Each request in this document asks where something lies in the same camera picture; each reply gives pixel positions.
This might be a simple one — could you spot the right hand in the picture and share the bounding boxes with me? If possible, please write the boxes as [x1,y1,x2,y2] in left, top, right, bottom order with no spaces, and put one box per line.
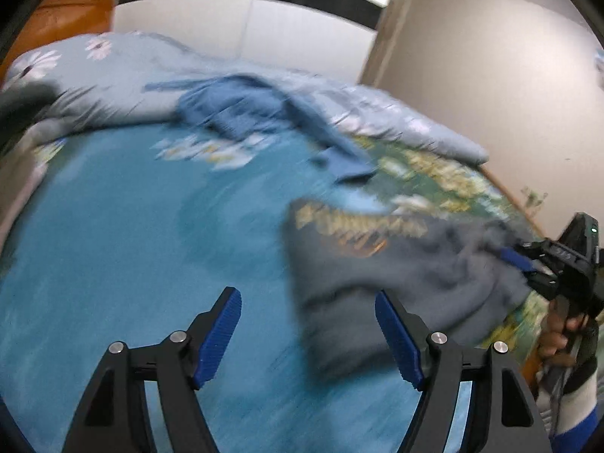
[536,300,590,367]

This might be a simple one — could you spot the folded grey pink clothes stack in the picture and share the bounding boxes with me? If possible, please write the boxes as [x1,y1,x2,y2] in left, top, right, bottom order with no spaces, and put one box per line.
[1,83,59,248]

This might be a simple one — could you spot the orange wooden headboard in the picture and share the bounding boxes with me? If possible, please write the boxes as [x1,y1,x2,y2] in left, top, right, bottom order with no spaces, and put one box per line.
[1,0,115,78]

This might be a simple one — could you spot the light blue floral duvet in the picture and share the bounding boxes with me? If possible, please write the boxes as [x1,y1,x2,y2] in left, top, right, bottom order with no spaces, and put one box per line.
[2,32,488,165]

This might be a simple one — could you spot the dark grey sweatshirt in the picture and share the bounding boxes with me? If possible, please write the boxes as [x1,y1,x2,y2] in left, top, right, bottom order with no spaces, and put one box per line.
[282,199,529,381]

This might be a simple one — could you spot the teal floral blanket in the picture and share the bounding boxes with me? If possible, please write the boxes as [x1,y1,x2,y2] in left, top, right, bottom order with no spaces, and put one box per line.
[1,125,524,452]

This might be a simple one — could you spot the blue pants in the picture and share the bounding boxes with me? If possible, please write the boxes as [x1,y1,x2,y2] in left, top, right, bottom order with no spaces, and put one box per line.
[144,74,376,182]

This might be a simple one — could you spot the striped sleeve forearm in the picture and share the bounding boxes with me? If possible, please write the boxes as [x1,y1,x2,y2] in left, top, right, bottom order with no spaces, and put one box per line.
[539,320,603,452]

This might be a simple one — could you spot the white black-striped wardrobe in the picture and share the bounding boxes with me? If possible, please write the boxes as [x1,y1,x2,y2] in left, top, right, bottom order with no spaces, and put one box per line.
[114,0,389,83]

